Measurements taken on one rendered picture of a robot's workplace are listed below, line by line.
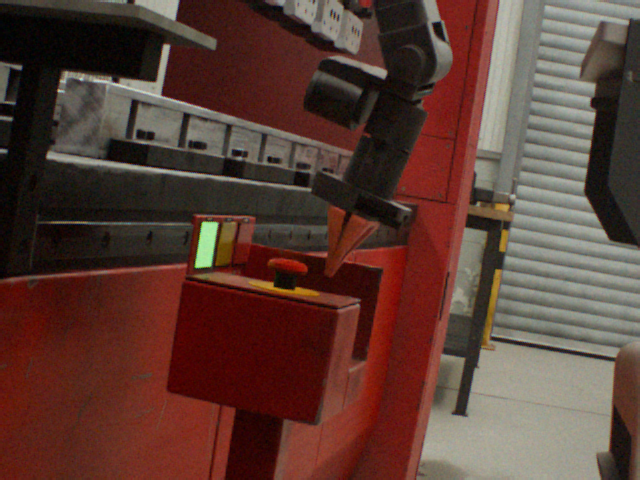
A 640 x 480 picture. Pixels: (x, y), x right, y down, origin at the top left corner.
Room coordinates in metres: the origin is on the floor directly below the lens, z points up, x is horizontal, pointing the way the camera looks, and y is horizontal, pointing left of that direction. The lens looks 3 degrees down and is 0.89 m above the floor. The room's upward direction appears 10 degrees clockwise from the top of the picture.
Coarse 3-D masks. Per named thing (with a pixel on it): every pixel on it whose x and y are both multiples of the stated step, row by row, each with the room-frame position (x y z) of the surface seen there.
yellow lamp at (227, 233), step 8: (224, 224) 1.25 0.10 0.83; (232, 224) 1.27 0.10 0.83; (224, 232) 1.25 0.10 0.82; (232, 232) 1.28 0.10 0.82; (224, 240) 1.25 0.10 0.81; (232, 240) 1.28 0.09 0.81; (224, 248) 1.26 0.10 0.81; (224, 256) 1.26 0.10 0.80; (216, 264) 1.24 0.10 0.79; (224, 264) 1.27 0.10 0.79
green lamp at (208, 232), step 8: (208, 224) 1.19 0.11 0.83; (216, 224) 1.22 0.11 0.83; (208, 232) 1.20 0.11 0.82; (216, 232) 1.22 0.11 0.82; (200, 240) 1.18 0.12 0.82; (208, 240) 1.20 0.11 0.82; (200, 248) 1.18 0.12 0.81; (208, 248) 1.21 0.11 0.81; (200, 256) 1.19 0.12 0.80; (208, 256) 1.21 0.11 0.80; (200, 264) 1.19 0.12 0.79; (208, 264) 1.21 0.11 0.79
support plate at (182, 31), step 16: (0, 0) 0.89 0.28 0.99; (16, 0) 0.88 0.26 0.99; (32, 0) 0.88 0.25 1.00; (48, 0) 0.88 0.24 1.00; (64, 0) 0.87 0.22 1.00; (80, 0) 0.87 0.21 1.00; (32, 16) 0.95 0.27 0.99; (48, 16) 0.94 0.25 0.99; (64, 16) 0.92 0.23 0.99; (80, 16) 0.91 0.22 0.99; (96, 16) 0.89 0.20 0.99; (112, 16) 0.87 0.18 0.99; (128, 16) 0.86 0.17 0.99; (144, 16) 0.87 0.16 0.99; (160, 16) 0.90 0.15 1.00; (160, 32) 0.94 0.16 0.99; (176, 32) 0.94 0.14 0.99; (192, 32) 0.97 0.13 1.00; (208, 48) 1.02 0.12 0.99
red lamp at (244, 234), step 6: (240, 228) 1.30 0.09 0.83; (246, 228) 1.32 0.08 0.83; (240, 234) 1.31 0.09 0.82; (246, 234) 1.33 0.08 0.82; (240, 240) 1.31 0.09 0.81; (246, 240) 1.33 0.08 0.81; (240, 246) 1.31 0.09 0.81; (246, 246) 1.33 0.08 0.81; (240, 252) 1.32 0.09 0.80; (246, 252) 1.34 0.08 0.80; (234, 258) 1.30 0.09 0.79; (240, 258) 1.32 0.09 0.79; (246, 258) 1.34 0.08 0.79
